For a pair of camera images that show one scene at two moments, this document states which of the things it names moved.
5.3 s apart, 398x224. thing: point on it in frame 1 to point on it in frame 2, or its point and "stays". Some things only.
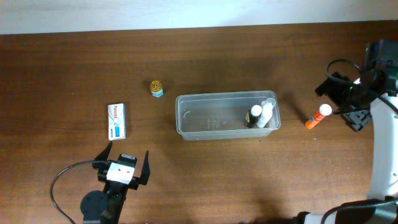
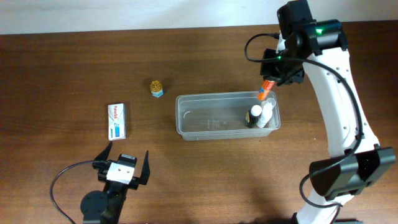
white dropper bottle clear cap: [267, 106] stays
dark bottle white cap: [252, 116] stays
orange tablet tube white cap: [325, 110] to [265, 89]
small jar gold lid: [155, 86] stays
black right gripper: [339, 96] to [288, 78]
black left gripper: [137, 181] stays
